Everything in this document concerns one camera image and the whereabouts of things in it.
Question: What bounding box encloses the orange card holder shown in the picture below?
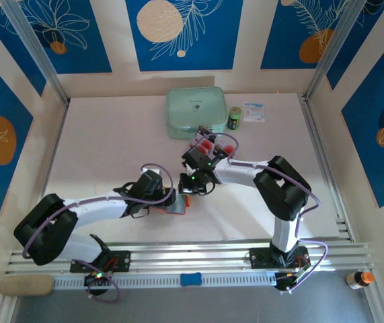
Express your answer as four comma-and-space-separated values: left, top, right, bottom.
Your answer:
149, 196, 193, 217

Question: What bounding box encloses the clear acrylic card stand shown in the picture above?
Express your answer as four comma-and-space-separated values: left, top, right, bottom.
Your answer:
186, 124, 239, 159

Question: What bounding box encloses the mint green zip pouch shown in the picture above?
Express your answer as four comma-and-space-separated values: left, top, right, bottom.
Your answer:
165, 86, 228, 141

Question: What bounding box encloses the green capped bottle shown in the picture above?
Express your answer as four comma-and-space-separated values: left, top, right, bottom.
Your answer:
227, 106, 243, 131

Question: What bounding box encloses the blue plastic clip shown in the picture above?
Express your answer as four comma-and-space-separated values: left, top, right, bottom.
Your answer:
180, 273, 202, 287

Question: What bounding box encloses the black control box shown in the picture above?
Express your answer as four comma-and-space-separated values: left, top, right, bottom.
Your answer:
83, 272, 114, 297
274, 271, 302, 293

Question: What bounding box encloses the white blue paper packet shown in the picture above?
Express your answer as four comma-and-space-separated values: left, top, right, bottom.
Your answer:
243, 102, 267, 124

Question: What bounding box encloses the beige foam block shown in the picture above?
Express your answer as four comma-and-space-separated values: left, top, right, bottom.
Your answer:
0, 275, 56, 297

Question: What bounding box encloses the amber bottle orange cap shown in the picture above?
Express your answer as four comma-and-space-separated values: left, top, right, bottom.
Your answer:
345, 271, 376, 290

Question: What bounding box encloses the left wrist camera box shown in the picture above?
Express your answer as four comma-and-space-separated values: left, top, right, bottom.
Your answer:
134, 169, 164, 199

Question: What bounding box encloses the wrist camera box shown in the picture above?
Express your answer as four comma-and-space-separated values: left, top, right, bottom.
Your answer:
181, 145, 213, 174
134, 169, 164, 199

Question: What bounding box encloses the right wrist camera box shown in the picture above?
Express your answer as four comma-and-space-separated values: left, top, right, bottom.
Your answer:
181, 145, 213, 174

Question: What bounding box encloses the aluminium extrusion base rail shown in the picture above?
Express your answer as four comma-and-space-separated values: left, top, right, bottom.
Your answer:
5, 239, 377, 277

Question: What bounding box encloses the grey slotted cable duct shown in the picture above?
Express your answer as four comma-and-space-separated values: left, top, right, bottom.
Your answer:
52, 273, 277, 290

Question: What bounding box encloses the aluminium side rail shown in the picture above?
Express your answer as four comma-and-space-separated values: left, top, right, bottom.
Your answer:
297, 94, 356, 242

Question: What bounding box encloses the aluminium frame post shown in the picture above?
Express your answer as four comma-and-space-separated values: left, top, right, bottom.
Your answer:
303, 0, 369, 102
1, 0, 71, 105

